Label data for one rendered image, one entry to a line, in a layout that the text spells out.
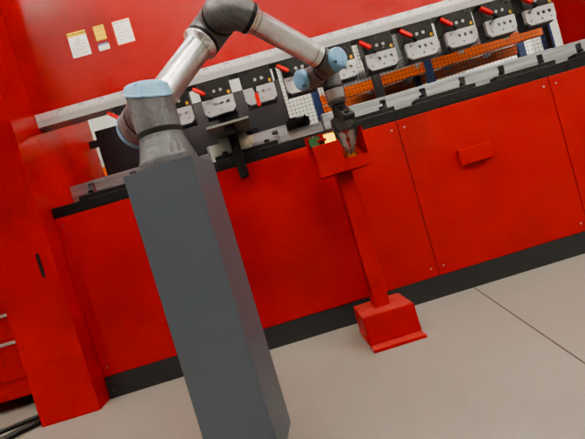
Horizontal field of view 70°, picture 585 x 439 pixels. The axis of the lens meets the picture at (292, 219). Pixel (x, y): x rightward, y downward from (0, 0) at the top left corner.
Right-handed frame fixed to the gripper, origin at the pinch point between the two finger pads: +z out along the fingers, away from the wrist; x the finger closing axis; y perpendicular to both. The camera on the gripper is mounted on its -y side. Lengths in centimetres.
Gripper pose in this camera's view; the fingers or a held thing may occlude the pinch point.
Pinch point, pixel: (351, 151)
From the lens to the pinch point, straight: 167.0
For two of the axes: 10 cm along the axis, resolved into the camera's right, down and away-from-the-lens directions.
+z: 2.8, 9.5, 1.1
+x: -9.6, 2.8, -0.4
